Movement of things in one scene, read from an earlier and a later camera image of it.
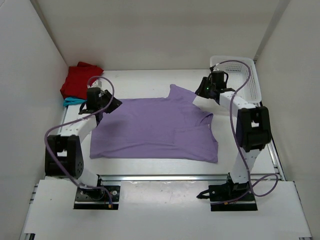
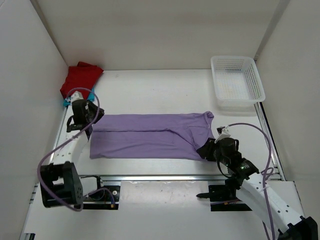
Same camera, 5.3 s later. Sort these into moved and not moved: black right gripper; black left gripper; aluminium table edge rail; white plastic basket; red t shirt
Moved: black right gripper; black left gripper
Not moved: aluminium table edge rail; white plastic basket; red t shirt
